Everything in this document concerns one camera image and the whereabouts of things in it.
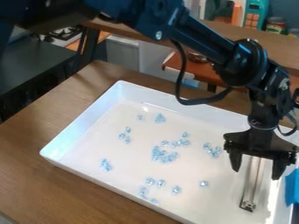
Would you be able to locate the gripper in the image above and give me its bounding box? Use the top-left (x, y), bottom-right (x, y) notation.
top-left (223, 112), bottom-right (299, 181)

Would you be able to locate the pile of blue bits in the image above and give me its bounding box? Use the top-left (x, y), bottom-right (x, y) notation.
top-left (98, 112), bottom-right (225, 206)

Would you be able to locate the silver metal bar tool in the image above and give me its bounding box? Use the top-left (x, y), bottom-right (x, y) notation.
top-left (238, 155), bottom-right (264, 213)

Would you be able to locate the blue tape piece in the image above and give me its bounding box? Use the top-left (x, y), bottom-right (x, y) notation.
top-left (282, 168), bottom-right (299, 207)

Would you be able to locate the wooden table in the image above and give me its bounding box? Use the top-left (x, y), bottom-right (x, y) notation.
top-left (80, 17), bottom-right (299, 94)

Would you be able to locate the toy can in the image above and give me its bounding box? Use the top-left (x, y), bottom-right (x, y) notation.
top-left (265, 16), bottom-right (290, 36)

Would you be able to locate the white tray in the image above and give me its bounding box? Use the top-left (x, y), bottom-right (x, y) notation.
top-left (38, 80), bottom-right (299, 224)

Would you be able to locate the teal toy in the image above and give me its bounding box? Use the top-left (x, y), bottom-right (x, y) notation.
top-left (241, 0), bottom-right (271, 31)

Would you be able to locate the black table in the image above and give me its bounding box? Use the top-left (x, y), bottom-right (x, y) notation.
top-left (0, 34), bottom-right (101, 123)

